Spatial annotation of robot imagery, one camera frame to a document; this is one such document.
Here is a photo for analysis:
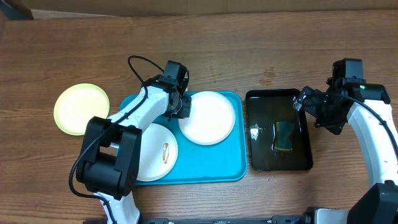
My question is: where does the black water tray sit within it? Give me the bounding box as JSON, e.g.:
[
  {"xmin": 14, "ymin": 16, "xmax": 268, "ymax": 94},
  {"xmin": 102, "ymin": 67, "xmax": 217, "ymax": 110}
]
[{"xmin": 246, "ymin": 89, "xmax": 313, "ymax": 171}]

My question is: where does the green yellow sponge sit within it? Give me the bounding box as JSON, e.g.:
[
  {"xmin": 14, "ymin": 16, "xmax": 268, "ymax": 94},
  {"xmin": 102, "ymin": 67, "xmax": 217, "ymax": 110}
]
[{"xmin": 273, "ymin": 121, "xmax": 294, "ymax": 151}]

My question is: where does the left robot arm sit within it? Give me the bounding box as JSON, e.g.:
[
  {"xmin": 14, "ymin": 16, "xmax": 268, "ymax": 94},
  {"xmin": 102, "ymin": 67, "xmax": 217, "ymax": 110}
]
[{"xmin": 68, "ymin": 84, "xmax": 190, "ymax": 223}]

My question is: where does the teal plastic tray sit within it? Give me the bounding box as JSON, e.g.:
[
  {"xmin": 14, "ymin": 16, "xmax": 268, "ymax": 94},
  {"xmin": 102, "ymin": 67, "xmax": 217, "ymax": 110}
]
[{"xmin": 136, "ymin": 91, "xmax": 248, "ymax": 185}]

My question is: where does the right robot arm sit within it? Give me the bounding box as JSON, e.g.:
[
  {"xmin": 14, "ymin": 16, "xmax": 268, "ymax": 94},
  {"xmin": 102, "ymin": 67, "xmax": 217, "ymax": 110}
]
[{"xmin": 293, "ymin": 83, "xmax": 397, "ymax": 223}]

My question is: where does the yellow-green rimmed plate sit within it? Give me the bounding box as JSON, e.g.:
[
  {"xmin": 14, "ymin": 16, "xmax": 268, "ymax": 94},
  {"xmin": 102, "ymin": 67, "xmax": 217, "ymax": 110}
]
[{"xmin": 53, "ymin": 83, "xmax": 109, "ymax": 136}]

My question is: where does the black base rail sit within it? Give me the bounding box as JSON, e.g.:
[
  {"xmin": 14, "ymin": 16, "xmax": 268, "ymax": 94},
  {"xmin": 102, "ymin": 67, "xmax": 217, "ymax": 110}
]
[{"xmin": 139, "ymin": 215, "xmax": 305, "ymax": 224}]

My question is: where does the white plate top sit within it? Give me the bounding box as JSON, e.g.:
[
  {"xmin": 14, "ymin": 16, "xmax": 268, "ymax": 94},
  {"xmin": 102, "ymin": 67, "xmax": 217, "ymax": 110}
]
[{"xmin": 178, "ymin": 91, "xmax": 236, "ymax": 146}]

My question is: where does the white plate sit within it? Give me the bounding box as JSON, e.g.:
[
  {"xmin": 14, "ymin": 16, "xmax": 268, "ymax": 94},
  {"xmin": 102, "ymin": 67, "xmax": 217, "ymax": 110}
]
[
  {"xmin": 137, "ymin": 123, "xmax": 178, "ymax": 182},
  {"xmin": 178, "ymin": 91, "xmax": 236, "ymax": 146}
]

